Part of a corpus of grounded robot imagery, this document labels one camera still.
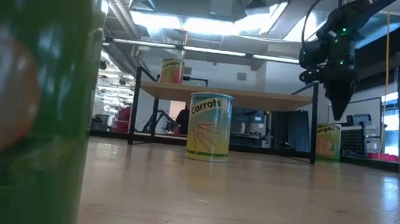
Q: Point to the black aluminium rail frame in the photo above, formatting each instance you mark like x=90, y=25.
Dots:
x=367, y=162
x=112, y=134

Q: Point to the grey bin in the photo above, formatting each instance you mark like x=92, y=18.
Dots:
x=100, y=122

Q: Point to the pineapple label can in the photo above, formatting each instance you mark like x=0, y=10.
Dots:
x=171, y=72

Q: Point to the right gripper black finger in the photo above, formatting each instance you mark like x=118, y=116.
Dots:
x=345, y=98
x=334, y=97

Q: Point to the wooden shelf with black frame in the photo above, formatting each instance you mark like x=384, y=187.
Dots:
x=258, y=99

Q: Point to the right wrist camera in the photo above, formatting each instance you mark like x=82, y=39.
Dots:
x=311, y=61

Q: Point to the black background robot arm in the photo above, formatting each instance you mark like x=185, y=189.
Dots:
x=160, y=117

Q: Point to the red chair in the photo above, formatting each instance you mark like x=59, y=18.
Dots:
x=123, y=119

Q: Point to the oranges label can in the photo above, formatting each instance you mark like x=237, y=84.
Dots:
x=328, y=143

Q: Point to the person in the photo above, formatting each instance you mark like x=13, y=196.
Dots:
x=183, y=121

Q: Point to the carrots label can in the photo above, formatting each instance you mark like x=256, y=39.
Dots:
x=209, y=127

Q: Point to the black perforated rack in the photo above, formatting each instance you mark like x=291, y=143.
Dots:
x=353, y=140

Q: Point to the green can with red fruit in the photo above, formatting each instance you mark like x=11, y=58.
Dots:
x=24, y=112

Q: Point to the red tray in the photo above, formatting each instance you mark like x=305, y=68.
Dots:
x=382, y=156

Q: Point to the long ceiling light strip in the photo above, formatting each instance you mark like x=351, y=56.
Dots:
x=208, y=50

